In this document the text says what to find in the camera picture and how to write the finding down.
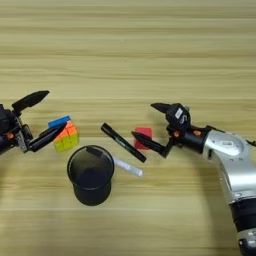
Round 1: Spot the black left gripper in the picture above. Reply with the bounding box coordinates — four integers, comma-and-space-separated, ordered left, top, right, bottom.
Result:
0, 89, 68, 156

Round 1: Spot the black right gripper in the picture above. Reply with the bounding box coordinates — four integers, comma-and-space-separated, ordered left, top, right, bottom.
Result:
130, 102, 214, 158

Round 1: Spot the red cube block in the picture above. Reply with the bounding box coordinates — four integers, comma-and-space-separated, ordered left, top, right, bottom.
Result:
134, 127, 153, 151

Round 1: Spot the black marker pen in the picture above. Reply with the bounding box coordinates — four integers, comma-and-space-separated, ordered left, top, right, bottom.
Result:
100, 122, 148, 164

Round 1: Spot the white silver pen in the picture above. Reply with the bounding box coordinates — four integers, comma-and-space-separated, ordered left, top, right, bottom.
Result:
112, 156, 144, 178

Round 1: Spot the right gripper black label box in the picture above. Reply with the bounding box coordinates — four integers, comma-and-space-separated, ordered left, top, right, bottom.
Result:
165, 103, 192, 132

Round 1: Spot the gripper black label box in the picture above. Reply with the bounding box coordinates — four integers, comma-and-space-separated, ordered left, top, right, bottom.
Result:
165, 103, 192, 132
0, 103, 16, 134

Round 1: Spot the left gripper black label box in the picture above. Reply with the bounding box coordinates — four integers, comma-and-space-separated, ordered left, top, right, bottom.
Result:
0, 103, 16, 134

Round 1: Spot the multicoloured puzzle cube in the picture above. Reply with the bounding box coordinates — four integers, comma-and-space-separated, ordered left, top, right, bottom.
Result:
48, 115, 80, 153

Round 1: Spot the black mesh pen cup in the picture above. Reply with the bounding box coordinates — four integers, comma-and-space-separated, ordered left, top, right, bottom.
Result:
66, 144, 115, 207

